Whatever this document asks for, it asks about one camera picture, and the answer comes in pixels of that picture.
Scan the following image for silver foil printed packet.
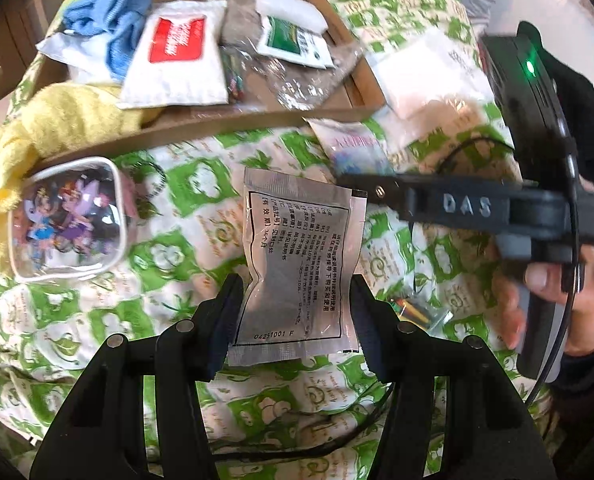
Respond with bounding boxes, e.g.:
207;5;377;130
227;168;367;366

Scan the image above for bag of coloured sticks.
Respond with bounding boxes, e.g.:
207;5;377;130
220;46;256;107

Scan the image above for white pouch red label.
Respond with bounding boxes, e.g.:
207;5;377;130
118;0;229;110

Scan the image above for blue towel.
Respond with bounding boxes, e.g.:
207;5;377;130
62;0;153;84

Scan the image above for person right hand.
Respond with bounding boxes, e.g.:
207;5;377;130
492;246;594;358

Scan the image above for small bag coloured sticks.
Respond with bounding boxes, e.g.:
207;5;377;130
388;297;453;335

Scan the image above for large white plastic mailer bag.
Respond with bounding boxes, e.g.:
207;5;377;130
372;28;493;148

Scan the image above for fairy print clear pouch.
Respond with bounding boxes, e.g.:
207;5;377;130
8;156;139;283

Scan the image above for colourful picture packet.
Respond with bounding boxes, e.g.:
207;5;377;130
307;118;395;178

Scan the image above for clear bag grey contents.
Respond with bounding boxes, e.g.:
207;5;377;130
220;0;364;110

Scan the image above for yellow towel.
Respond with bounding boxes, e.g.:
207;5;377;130
0;82;163;276

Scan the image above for green white sachet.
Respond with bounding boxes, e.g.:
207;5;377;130
256;15;335;70

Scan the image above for shallow cardboard box tray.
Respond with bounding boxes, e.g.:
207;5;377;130
35;0;386;170

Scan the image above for white foam sheet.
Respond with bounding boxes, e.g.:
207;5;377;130
256;0;329;35

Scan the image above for white blue printed packet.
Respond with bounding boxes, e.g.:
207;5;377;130
36;32;120;84

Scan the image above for black cable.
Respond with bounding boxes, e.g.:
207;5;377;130
196;136;583;461

